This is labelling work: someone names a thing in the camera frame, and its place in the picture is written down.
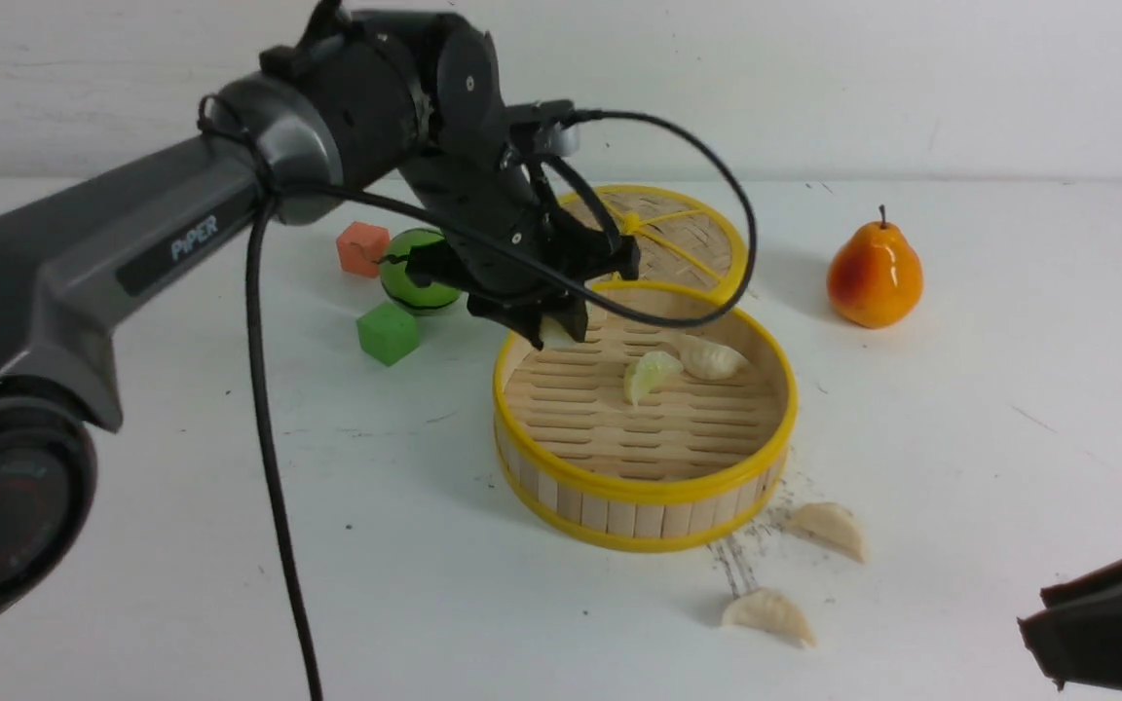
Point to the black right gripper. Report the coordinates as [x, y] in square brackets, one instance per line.
[1077, 636]

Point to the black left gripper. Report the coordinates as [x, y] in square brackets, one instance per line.
[419, 93]

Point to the greenish dumpling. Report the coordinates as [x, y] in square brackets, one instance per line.
[648, 373]
[554, 335]

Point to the white dumpling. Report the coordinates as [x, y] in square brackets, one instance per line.
[706, 359]

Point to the cream dumpling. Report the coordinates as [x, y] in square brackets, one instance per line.
[832, 524]
[772, 613]

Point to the greenish dumpling front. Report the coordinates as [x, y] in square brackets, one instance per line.
[554, 335]

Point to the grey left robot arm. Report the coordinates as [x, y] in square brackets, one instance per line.
[78, 263]

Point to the woven bamboo steamer lid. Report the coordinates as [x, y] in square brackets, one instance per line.
[682, 240]

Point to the bamboo steamer tray yellow rim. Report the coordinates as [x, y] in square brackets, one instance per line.
[692, 462]

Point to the green toy watermelon ball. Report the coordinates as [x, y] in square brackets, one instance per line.
[414, 298]

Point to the green foam cube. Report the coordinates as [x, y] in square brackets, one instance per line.
[388, 333]

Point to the orange foam cube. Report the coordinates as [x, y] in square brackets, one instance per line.
[361, 247]

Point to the orange toy pear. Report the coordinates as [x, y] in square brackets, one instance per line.
[876, 278]

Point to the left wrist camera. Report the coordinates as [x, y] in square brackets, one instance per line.
[544, 127]

